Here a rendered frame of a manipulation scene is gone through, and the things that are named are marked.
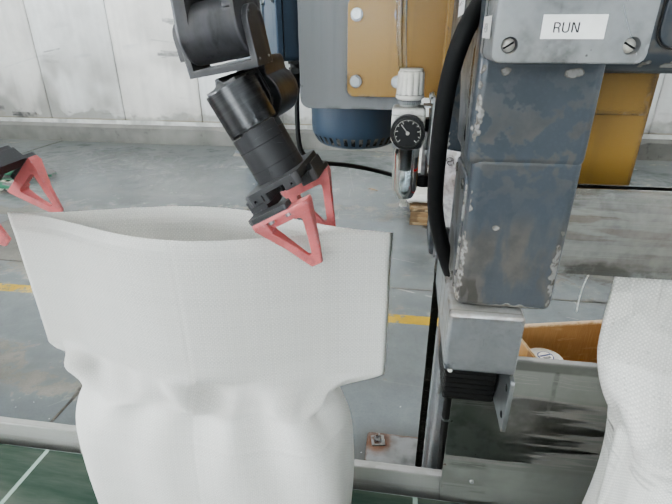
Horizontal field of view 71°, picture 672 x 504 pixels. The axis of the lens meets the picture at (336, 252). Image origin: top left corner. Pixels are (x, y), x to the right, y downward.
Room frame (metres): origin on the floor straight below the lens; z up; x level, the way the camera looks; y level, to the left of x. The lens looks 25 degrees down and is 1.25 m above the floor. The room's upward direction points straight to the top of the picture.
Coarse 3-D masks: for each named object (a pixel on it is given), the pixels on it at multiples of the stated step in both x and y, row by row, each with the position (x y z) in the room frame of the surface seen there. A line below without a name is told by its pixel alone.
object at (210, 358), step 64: (64, 256) 0.54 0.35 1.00; (128, 256) 0.48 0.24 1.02; (192, 256) 0.47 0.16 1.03; (256, 256) 0.47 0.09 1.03; (384, 256) 0.49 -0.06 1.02; (64, 320) 0.55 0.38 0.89; (128, 320) 0.49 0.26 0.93; (192, 320) 0.47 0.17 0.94; (256, 320) 0.47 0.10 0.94; (320, 320) 0.49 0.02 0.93; (384, 320) 0.49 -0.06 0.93; (128, 384) 0.49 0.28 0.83; (192, 384) 0.47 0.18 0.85; (256, 384) 0.47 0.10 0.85; (320, 384) 0.48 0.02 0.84; (128, 448) 0.46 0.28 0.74; (192, 448) 0.45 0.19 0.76; (256, 448) 0.44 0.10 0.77; (320, 448) 0.44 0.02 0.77
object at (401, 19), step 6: (396, 0) 0.59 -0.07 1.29; (402, 0) 0.50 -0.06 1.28; (396, 6) 0.59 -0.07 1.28; (402, 6) 0.50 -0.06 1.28; (396, 12) 0.58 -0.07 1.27; (402, 12) 0.51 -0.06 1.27; (396, 18) 0.58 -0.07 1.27; (402, 18) 0.51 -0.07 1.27; (396, 24) 0.58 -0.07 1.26; (402, 24) 0.52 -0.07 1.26; (402, 30) 0.52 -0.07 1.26; (402, 36) 0.52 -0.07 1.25; (402, 42) 0.53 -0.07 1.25; (402, 48) 0.53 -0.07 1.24; (402, 54) 0.54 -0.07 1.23; (402, 60) 0.54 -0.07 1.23; (402, 66) 0.55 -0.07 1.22
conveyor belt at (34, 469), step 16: (0, 448) 0.79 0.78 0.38; (16, 448) 0.79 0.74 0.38; (32, 448) 0.79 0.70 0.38; (0, 464) 0.74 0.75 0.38; (16, 464) 0.74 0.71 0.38; (32, 464) 0.74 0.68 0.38; (48, 464) 0.74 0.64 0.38; (64, 464) 0.74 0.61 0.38; (80, 464) 0.74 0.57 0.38; (0, 480) 0.70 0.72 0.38; (16, 480) 0.70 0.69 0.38; (32, 480) 0.70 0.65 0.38; (48, 480) 0.70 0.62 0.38; (64, 480) 0.70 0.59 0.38; (80, 480) 0.70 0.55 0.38; (0, 496) 0.67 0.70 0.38; (16, 496) 0.67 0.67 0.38; (32, 496) 0.67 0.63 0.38; (48, 496) 0.67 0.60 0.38; (64, 496) 0.67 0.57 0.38; (80, 496) 0.67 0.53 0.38; (352, 496) 0.67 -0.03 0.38; (368, 496) 0.67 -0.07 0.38; (384, 496) 0.67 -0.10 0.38; (400, 496) 0.67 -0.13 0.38
